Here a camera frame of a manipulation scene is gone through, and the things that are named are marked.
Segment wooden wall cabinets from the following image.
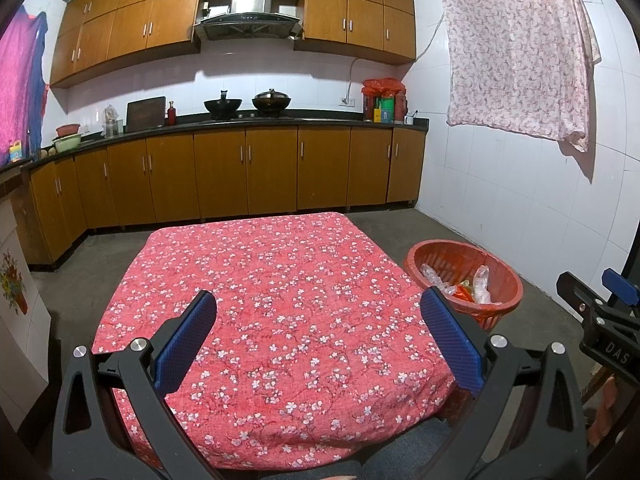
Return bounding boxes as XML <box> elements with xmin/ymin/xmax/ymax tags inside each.
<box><xmin>50</xmin><ymin>0</ymin><xmax>417</xmax><ymax>89</ymax></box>

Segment steel range hood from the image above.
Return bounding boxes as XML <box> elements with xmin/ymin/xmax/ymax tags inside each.
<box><xmin>192</xmin><ymin>0</ymin><xmax>304</xmax><ymax>42</ymax></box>

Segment white power cable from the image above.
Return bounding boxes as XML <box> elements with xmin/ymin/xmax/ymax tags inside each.
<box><xmin>345</xmin><ymin>57</ymin><xmax>367</xmax><ymax>101</ymax></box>

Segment red floral quilt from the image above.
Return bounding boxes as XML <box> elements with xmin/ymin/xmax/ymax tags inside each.
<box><xmin>91</xmin><ymin>211</ymin><xmax>463</xmax><ymax>471</ymax></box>

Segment clear bubble wrap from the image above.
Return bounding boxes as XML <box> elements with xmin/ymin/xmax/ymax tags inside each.
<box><xmin>420</xmin><ymin>262</ymin><xmax>458</xmax><ymax>297</ymax></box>

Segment pink hanging cloth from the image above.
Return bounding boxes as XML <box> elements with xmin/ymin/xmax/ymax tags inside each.
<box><xmin>0</xmin><ymin>7</ymin><xmax>51</xmax><ymax>167</ymax></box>

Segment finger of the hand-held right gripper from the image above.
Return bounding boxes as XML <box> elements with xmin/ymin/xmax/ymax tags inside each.
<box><xmin>556</xmin><ymin>271</ymin><xmax>602</xmax><ymax>317</ymax></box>
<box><xmin>601</xmin><ymin>268</ymin><xmax>640</xmax><ymax>307</ymax></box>

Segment clear plastic bag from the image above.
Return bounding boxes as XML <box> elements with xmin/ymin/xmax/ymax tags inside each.
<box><xmin>472</xmin><ymin>266</ymin><xmax>494</xmax><ymax>305</ymax></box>

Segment black wok with lid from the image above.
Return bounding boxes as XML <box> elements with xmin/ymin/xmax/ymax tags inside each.
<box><xmin>251</xmin><ymin>89</ymin><xmax>292</xmax><ymax>113</ymax></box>

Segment black kitchen countertop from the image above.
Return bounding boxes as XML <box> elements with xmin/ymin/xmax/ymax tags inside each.
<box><xmin>0</xmin><ymin>115</ymin><xmax>430</xmax><ymax>175</ymax></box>

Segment white floral hanging cloth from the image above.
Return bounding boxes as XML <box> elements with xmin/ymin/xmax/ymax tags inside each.
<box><xmin>440</xmin><ymin>0</ymin><xmax>602</xmax><ymax>155</ymax></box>

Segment black wok with handle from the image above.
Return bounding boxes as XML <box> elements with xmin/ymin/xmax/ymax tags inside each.
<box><xmin>203</xmin><ymin>91</ymin><xmax>243</xmax><ymax>120</ymax></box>

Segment red bag over bottles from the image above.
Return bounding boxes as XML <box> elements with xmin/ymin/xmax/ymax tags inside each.
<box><xmin>361</xmin><ymin>78</ymin><xmax>407</xmax><ymax>124</ymax></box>

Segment dark cutting board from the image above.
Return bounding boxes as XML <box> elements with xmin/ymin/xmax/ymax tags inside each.
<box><xmin>125</xmin><ymin>96</ymin><xmax>167</xmax><ymax>132</ymax></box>

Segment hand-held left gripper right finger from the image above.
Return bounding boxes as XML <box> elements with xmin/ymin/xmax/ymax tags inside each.
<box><xmin>421</xmin><ymin>286</ymin><xmax>587</xmax><ymax>480</ymax></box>

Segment red plastic bag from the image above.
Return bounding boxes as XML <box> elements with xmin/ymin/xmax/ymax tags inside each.
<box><xmin>441</xmin><ymin>285</ymin><xmax>476</xmax><ymax>304</ymax></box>

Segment thin wall wire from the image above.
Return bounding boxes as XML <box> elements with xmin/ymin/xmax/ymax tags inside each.
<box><xmin>415</xmin><ymin>12</ymin><xmax>446</xmax><ymax>61</ymax></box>

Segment white cabinet with flower decal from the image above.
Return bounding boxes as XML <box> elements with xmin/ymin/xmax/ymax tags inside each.
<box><xmin>0</xmin><ymin>195</ymin><xmax>52</xmax><ymax>427</ymax></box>

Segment orange plastic basket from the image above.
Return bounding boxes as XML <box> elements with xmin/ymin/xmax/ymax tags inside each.
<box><xmin>403</xmin><ymin>240</ymin><xmax>524</xmax><ymax>332</ymax></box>

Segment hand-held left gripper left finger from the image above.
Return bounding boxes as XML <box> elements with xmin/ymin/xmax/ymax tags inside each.
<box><xmin>51</xmin><ymin>289</ymin><xmax>223</xmax><ymax>480</ymax></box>

